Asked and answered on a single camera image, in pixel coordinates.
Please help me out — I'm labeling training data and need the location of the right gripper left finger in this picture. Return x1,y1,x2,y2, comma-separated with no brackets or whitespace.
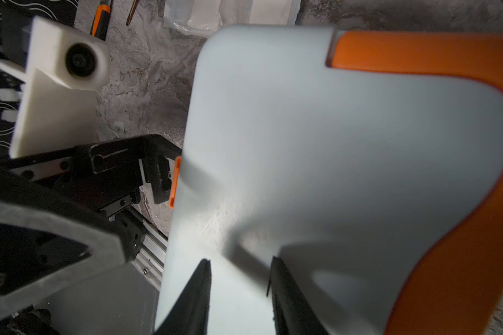
155,259,212,335

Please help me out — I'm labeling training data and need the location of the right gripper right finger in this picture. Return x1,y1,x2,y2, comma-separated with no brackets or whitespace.
267,257,328,334

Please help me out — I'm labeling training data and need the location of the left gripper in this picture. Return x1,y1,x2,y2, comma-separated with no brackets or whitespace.
0,135,182,320

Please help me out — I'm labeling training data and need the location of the blue orange first aid box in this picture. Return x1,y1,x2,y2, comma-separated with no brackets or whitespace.
155,26,503,334

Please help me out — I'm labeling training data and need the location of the white gauze packet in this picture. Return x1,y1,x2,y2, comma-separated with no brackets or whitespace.
163,0,222,38
219,0,301,25

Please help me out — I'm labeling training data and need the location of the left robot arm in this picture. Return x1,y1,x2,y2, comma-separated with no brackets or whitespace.
0,1,182,334

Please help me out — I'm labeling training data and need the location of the black yellow screwdriver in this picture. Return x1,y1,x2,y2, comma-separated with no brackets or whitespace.
126,0,139,27

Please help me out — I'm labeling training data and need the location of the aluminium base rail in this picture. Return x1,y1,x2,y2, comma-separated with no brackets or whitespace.
129,207,168,290

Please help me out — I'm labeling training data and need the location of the orange handled adjustable wrench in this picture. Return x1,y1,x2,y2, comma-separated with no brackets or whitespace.
90,0,112,40

